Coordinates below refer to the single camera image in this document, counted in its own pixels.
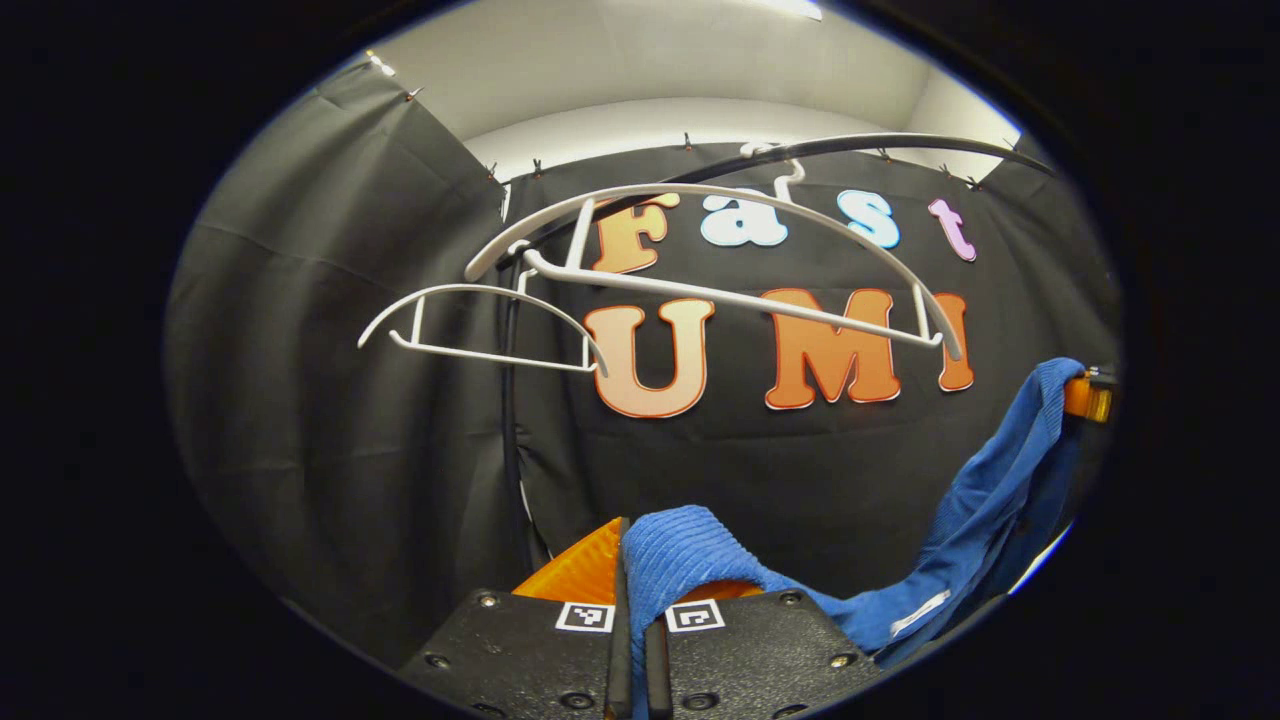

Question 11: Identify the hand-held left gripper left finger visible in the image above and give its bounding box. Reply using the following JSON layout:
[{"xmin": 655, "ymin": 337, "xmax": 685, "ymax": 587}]
[{"xmin": 398, "ymin": 516, "xmax": 638, "ymax": 720}]

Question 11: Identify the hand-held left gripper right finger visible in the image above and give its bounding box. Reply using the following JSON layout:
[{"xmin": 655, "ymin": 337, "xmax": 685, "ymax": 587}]
[{"xmin": 645, "ymin": 578, "xmax": 888, "ymax": 720}]

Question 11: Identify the blue corduroy jacket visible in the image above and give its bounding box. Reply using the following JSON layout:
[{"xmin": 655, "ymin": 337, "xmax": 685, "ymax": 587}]
[{"xmin": 620, "ymin": 357, "xmax": 1088, "ymax": 720}]

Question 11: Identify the black clothes rack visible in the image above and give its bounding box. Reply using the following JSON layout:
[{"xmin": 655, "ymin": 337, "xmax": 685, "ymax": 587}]
[{"xmin": 497, "ymin": 133, "xmax": 1058, "ymax": 576}]

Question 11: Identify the white plastic clothes hanger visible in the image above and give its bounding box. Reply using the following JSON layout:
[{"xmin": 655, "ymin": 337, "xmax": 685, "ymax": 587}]
[
  {"xmin": 465, "ymin": 145, "xmax": 963, "ymax": 363},
  {"xmin": 358, "ymin": 283, "xmax": 611, "ymax": 379}
]

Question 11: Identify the black backdrop cloth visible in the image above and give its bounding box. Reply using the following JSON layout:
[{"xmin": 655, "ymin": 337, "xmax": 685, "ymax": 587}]
[{"xmin": 165, "ymin": 60, "xmax": 1121, "ymax": 666}]

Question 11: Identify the row of small backdrop clips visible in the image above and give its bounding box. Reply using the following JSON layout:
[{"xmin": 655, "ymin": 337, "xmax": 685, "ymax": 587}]
[{"xmin": 400, "ymin": 85, "xmax": 1016, "ymax": 191}]

